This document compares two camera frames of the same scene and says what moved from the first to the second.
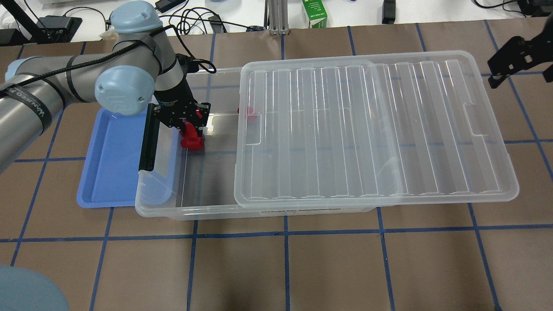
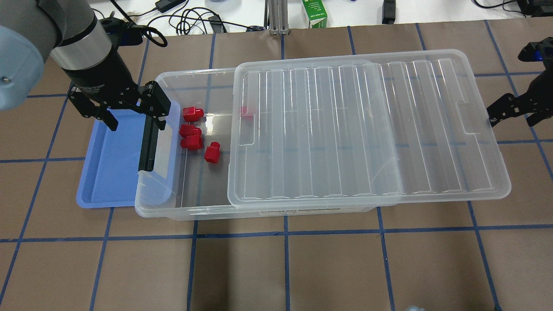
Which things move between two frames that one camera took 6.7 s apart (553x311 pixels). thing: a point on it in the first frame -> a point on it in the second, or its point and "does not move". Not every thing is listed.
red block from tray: [191, 139] -> [212, 153]
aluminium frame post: [278, 17] does not move
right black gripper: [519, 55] -> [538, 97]
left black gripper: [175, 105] -> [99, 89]
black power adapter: [163, 5] does not move
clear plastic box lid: [335, 128] does not move
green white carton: [316, 13] does not move
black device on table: [389, 11] does not move
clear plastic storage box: [199, 183] does not move
